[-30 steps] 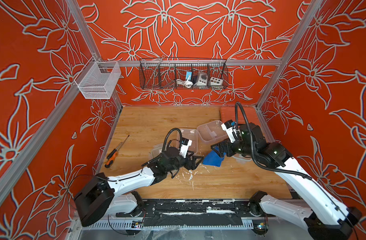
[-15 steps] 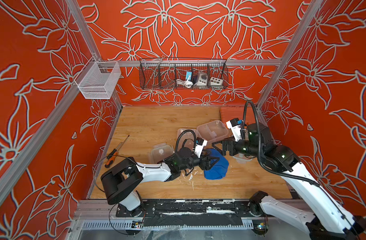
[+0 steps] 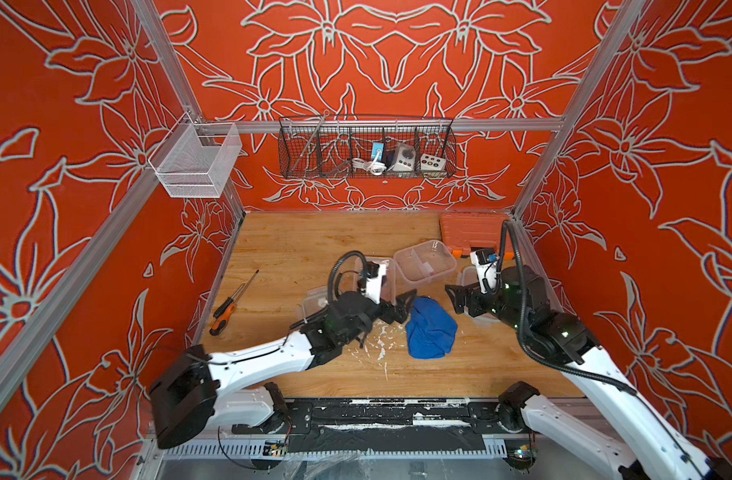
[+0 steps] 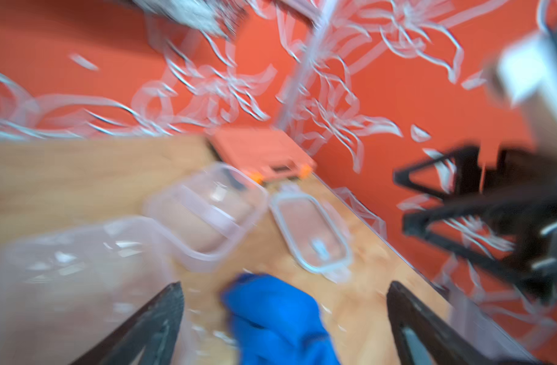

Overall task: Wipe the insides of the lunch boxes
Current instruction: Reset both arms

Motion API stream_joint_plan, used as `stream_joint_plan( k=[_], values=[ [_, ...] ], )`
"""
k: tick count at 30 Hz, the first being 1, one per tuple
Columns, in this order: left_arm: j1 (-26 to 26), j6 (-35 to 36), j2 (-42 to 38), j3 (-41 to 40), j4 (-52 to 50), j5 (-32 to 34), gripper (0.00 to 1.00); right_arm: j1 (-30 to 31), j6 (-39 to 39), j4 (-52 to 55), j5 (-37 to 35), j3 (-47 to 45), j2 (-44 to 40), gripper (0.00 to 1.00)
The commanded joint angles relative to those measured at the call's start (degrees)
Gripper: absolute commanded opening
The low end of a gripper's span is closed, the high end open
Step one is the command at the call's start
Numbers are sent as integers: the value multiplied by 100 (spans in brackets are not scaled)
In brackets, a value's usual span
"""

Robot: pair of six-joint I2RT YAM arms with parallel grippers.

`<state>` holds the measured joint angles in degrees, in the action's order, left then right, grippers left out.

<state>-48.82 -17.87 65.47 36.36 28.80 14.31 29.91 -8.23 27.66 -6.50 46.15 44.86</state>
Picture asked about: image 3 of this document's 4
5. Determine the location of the clear lunch box lid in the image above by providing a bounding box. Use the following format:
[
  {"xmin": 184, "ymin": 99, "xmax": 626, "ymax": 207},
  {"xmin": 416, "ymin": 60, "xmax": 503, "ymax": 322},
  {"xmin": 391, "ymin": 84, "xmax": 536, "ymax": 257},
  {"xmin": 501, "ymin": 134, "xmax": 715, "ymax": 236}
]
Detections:
[{"xmin": 457, "ymin": 266, "xmax": 499, "ymax": 327}]

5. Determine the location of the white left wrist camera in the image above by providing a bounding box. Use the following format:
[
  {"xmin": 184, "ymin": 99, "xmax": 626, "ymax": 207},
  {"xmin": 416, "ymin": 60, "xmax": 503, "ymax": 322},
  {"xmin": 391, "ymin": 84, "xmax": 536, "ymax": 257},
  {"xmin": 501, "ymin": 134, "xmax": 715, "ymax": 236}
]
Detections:
[{"xmin": 363, "ymin": 260, "xmax": 388, "ymax": 304}]

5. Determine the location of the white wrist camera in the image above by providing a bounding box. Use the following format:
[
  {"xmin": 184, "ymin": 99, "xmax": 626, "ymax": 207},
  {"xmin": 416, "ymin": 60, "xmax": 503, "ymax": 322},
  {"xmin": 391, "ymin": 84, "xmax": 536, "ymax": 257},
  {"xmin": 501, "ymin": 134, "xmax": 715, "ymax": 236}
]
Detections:
[
  {"xmin": 470, "ymin": 248, "xmax": 499, "ymax": 294},
  {"xmin": 363, "ymin": 260, "xmax": 388, "ymax": 304}
]

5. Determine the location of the blue small box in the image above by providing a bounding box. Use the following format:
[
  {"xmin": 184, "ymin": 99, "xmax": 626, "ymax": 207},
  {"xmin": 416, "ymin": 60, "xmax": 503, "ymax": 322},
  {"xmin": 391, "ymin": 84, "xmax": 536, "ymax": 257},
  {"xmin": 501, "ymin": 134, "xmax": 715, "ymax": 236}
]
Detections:
[{"xmin": 371, "ymin": 142, "xmax": 384, "ymax": 163}]

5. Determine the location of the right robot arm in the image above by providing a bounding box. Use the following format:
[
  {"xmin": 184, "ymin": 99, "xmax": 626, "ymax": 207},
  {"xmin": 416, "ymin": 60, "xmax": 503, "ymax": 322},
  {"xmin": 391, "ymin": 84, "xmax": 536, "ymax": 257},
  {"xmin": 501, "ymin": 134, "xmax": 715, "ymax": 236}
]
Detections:
[{"xmin": 445, "ymin": 267, "xmax": 732, "ymax": 479}]

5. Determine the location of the white charger with cable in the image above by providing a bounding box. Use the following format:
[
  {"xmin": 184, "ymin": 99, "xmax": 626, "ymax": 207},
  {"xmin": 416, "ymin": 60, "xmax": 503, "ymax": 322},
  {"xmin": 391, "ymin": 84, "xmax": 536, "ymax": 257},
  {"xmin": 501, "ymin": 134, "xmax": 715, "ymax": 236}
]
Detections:
[{"xmin": 351, "ymin": 158, "xmax": 387, "ymax": 176}]

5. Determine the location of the orange plastic tool case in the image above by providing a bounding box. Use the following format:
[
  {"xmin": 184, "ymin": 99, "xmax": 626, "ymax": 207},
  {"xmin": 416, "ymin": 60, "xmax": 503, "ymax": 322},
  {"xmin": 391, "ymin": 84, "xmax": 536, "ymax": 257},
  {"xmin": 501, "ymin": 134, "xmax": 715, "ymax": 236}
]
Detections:
[{"xmin": 440, "ymin": 212, "xmax": 508, "ymax": 258}]

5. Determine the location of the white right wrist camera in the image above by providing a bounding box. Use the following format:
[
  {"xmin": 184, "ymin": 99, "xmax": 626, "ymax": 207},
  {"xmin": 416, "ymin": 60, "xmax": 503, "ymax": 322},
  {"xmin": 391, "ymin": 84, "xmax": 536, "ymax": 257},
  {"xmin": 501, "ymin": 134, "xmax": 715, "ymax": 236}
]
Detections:
[{"xmin": 470, "ymin": 248, "xmax": 499, "ymax": 294}]

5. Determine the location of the orange handled screwdriver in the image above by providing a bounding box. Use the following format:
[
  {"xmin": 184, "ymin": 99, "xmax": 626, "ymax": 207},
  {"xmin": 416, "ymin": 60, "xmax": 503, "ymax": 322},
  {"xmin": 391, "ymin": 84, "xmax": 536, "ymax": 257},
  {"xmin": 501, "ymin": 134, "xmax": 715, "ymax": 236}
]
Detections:
[{"xmin": 209, "ymin": 270, "xmax": 260, "ymax": 336}]

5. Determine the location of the black wire wall basket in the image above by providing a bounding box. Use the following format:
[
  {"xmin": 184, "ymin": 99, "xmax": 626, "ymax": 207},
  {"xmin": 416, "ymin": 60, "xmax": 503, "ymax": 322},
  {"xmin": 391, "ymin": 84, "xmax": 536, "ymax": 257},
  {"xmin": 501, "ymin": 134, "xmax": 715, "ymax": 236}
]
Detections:
[{"xmin": 278, "ymin": 114, "xmax": 458, "ymax": 180}]

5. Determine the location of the white round-dial device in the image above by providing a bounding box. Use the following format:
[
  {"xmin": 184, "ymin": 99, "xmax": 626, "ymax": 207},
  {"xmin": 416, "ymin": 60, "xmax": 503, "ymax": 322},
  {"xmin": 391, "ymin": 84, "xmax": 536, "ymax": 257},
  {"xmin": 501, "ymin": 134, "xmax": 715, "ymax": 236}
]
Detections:
[{"xmin": 391, "ymin": 143, "xmax": 417, "ymax": 174}]

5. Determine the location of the clear acrylic wall bin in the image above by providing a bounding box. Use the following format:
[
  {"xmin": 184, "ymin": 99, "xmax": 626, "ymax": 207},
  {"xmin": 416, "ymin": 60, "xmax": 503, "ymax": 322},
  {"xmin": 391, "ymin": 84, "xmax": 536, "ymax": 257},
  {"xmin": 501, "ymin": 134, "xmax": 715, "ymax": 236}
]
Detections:
[{"xmin": 148, "ymin": 123, "xmax": 243, "ymax": 199}]

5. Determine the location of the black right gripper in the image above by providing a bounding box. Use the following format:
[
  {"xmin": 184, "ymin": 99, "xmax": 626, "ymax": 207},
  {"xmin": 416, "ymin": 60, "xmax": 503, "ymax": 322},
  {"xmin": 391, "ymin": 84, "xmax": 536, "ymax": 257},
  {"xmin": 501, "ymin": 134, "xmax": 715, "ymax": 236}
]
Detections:
[{"xmin": 442, "ymin": 274, "xmax": 527, "ymax": 336}]

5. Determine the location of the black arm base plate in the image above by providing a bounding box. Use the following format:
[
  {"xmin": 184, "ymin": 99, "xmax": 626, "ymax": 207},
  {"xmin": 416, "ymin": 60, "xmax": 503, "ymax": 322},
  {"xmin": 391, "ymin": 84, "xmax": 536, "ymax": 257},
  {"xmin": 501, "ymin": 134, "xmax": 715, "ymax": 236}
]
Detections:
[{"xmin": 226, "ymin": 397, "xmax": 526, "ymax": 435}]

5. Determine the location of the blue cleaning cloth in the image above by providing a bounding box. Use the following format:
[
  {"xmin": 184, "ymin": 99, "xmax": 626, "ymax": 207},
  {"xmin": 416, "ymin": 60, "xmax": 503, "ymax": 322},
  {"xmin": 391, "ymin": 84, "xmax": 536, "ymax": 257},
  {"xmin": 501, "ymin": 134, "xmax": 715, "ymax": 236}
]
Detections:
[{"xmin": 405, "ymin": 297, "xmax": 458, "ymax": 360}]

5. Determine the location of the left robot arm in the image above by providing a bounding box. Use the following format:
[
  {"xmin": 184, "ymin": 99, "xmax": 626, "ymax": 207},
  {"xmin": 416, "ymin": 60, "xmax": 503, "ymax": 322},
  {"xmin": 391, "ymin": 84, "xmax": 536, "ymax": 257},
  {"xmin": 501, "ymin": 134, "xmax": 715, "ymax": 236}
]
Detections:
[{"xmin": 149, "ymin": 290, "xmax": 417, "ymax": 450}]

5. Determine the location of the white button box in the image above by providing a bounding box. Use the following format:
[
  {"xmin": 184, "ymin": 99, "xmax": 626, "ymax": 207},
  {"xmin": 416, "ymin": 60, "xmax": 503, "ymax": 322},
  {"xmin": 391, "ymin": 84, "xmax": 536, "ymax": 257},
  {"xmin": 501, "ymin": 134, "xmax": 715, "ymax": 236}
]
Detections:
[{"xmin": 419, "ymin": 153, "xmax": 447, "ymax": 177}]

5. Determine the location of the clear lunch box with lid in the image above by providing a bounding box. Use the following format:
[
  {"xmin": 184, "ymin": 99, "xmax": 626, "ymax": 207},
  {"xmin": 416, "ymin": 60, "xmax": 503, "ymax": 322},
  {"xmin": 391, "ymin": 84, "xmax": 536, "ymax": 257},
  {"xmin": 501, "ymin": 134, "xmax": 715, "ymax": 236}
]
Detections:
[{"xmin": 393, "ymin": 240, "xmax": 458, "ymax": 288}]

